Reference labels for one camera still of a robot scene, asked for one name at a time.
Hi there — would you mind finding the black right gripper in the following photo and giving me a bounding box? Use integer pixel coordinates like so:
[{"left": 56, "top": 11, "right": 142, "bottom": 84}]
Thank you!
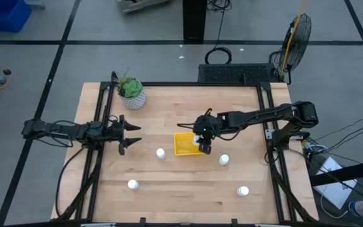
[{"left": 193, "top": 113, "right": 223, "bottom": 155}]

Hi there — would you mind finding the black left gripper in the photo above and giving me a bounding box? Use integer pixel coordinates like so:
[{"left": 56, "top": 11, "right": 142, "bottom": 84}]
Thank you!
[{"left": 108, "top": 115, "right": 143, "bottom": 156}]

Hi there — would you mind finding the yellow plastic slotted basket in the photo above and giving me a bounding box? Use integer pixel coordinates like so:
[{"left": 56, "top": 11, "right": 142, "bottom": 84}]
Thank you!
[{"left": 173, "top": 132, "right": 205, "bottom": 156}]

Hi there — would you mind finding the succulent in white patterned pot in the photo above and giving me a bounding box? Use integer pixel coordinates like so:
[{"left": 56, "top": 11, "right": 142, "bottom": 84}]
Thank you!
[{"left": 111, "top": 71, "right": 147, "bottom": 111}]

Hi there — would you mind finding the black perforated computer case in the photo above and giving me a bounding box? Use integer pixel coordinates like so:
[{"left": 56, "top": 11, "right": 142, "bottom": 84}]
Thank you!
[{"left": 197, "top": 62, "right": 280, "bottom": 84}]

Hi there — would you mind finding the white power strip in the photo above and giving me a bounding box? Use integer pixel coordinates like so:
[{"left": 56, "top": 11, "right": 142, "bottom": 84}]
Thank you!
[{"left": 301, "top": 138, "right": 327, "bottom": 155}]

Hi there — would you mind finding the black upright pillar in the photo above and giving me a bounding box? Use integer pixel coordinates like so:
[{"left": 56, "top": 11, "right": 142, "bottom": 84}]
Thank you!
[{"left": 183, "top": 0, "right": 207, "bottom": 42}]

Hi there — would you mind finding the black floor fan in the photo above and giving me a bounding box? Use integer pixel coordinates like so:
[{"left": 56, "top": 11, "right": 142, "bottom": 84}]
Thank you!
[{"left": 269, "top": 13, "right": 313, "bottom": 85}]

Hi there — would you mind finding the grey flat object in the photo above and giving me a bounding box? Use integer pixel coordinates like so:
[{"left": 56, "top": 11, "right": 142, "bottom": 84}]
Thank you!
[{"left": 117, "top": 0, "right": 171, "bottom": 14}]

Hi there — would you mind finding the black metal beam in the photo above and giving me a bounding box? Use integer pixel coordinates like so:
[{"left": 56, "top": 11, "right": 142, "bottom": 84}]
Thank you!
[{"left": 309, "top": 157, "right": 363, "bottom": 187}]

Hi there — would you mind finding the white laptop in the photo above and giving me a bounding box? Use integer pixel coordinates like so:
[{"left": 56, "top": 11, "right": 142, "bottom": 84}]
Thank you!
[{"left": 313, "top": 156, "right": 358, "bottom": 211}]

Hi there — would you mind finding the blue plastic bin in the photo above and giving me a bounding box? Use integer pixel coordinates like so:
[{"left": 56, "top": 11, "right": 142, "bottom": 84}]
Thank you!
[{"left": 0, "top": 0, "right": 32, "bottom": 33}]

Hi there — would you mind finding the black coiled cable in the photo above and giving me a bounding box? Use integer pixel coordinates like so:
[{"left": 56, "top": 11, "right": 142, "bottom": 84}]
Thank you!
[{"left": 204, "top": 0, "right": 233, "bottom": 66}]

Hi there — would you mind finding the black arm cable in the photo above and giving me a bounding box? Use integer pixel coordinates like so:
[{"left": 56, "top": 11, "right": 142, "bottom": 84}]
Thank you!
[{"left": 54, "top": 146, "right": 86, "bottom": 218}]

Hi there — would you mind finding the yellow hanging cable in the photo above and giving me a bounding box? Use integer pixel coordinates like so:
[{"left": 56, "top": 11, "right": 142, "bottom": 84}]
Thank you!
[{"left": 279, "top": 0, "right": 308, "bottom": 79}]

